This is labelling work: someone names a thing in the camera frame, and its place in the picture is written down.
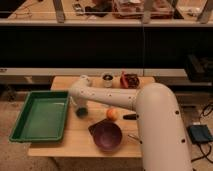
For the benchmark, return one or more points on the blue foot pedal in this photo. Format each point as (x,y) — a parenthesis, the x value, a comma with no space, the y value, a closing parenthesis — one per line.
(199,134)

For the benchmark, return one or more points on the orange fruit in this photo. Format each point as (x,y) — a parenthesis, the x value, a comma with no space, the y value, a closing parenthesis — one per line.
(112,114)

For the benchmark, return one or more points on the green sponge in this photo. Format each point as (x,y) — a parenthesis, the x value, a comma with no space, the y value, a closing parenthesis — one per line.
(81,112)

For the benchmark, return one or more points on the green plastic tray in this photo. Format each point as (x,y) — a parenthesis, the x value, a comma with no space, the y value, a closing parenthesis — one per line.
(42,117)

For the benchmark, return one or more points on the red basket with items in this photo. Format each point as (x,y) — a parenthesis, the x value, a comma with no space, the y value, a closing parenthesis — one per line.
(129,81)

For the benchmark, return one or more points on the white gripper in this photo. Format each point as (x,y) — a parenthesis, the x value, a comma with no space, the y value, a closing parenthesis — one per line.
(78,102)

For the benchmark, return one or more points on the dark brown square plate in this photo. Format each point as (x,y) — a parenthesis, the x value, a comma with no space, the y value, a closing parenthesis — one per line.
(92,127)

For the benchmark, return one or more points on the black box on shelf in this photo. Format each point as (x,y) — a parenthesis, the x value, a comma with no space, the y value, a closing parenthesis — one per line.
(199,69)

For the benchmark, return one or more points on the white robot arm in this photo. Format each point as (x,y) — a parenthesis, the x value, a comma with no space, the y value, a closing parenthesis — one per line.
(162,135)

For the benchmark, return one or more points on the white cup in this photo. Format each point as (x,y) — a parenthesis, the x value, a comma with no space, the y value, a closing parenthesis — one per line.
(107,80)

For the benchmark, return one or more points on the metal spoon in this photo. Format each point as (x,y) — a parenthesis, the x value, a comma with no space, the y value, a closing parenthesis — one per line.
(135,138)

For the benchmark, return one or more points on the black handled knife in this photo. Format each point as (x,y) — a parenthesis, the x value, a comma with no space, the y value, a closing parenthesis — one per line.
(129,117)

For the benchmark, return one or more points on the wooden table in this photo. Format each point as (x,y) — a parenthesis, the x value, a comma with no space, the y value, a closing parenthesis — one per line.
(78,142)

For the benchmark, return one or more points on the purple bowl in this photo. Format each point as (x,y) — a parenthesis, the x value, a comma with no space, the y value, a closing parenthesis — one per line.
(107,136)

